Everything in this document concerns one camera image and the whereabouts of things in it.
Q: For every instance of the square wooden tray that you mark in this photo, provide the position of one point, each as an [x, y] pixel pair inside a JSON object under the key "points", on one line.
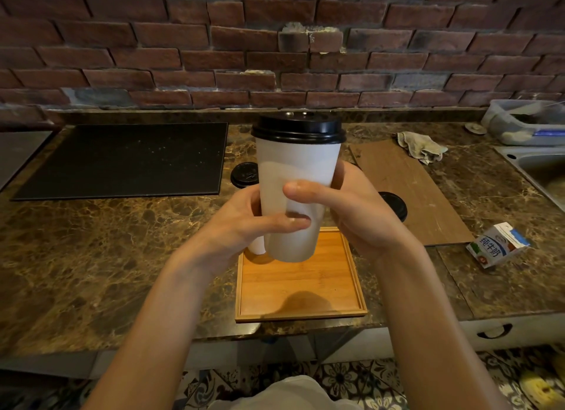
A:
{"points": [[300, 282]]}

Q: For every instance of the white blue milk carton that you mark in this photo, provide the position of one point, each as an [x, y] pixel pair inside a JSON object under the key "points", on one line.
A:
{"points": [[494, 246]]}

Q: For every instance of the person's light grey clothing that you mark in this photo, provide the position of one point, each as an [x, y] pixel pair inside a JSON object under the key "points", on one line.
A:
{"points": [[287, 396]]}

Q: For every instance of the white drawer front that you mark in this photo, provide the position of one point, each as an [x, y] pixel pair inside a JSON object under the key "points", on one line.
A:
{"points": [[538, 330]]}

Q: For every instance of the white paper cup black lid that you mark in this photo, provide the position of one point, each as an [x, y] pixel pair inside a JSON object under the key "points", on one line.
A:
{"points": [[257, 245], [295, 167]]}

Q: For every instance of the counter lidded cup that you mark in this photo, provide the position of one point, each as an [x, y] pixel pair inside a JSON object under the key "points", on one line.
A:
{"points": [[244, 174]]}

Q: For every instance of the brown flat board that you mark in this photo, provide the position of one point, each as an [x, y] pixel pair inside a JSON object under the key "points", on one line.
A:
{"points": [[415, 189]]}

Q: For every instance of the yellow slipper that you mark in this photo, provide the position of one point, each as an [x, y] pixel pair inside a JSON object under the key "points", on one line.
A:
{"points": [[540, 387]]}

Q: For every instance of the person's right forearm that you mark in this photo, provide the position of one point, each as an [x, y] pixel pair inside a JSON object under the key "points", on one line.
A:
{"points": [[432, 334]]}

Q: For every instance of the clear plastic container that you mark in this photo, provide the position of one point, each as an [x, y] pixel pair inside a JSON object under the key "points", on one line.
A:
{"points": [[525, 123]]}

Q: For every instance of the person's left hand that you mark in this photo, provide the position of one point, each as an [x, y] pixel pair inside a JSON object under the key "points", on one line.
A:
{"points": [[229, 237]]}

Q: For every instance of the steel sink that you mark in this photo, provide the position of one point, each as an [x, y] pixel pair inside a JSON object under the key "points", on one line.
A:
{"points": [[543, 169]]}

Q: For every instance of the black rubber mat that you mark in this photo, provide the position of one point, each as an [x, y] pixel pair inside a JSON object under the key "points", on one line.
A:
{"points": [[119, 160]]}

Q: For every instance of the person's left forearm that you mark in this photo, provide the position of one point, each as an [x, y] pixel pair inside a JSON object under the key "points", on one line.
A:
{"points": [[141, 343]]}

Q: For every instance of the grey metal panel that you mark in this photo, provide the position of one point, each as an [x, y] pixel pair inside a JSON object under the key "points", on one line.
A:
{"points": [[20, 156]]}

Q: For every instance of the crumpled beige rag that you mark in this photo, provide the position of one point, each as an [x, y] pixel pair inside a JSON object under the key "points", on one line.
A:
{"points": [[419, 146]]}

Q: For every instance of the small round pale sink plug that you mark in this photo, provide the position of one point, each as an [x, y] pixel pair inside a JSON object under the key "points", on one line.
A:
{"points": [[475, 128]]}

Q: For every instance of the person's right hand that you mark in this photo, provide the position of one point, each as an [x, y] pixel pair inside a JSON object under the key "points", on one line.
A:
{"points": [[366, 220]]}

